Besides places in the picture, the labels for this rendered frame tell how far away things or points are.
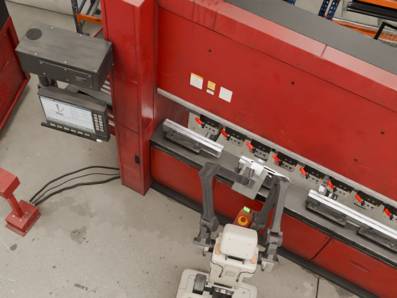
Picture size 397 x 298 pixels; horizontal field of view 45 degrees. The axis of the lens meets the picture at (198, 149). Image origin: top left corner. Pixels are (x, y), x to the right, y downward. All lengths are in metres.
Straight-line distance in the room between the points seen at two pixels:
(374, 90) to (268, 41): 0.60
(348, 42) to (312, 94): 0.34
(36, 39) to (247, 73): 1.24
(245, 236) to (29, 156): 2.59
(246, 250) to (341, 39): 1.32
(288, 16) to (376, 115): 0.71
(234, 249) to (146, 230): 1.57
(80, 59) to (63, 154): 2.06
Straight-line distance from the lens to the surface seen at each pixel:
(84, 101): 3.13
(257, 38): 2.64
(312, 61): 2.60
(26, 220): 4.44
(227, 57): 2.86
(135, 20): 2.73
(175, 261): 4.31
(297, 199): 3.72
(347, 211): 3.70
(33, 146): 4.93
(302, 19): 2.73
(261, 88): 2.92
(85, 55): 2.91
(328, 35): 2.69
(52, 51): 2.96
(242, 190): 3.51
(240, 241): 2.95
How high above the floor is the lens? 4.10
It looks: 59 degrees down
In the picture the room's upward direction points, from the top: 9 degrees clockwise
